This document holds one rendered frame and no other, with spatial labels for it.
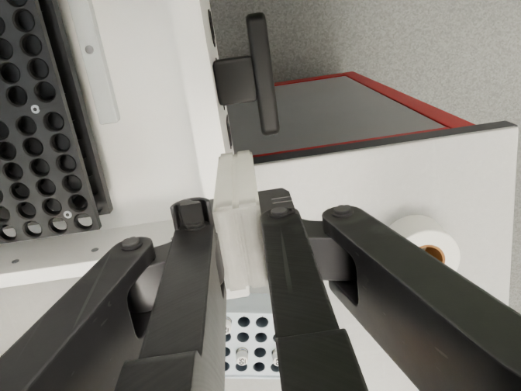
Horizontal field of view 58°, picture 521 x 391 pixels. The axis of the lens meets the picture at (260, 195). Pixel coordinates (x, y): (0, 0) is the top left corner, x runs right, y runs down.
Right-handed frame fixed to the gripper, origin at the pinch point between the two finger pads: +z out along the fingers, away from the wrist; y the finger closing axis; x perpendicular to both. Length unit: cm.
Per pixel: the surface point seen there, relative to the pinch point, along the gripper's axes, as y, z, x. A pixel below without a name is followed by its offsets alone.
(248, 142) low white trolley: 0.5, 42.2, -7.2
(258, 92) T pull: 1.7, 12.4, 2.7
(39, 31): -10.9, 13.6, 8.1
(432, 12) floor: 49, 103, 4
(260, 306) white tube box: -0.8, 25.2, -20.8
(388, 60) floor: 38, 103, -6
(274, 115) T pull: 2.5, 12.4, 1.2
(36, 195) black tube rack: -14.1, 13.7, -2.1
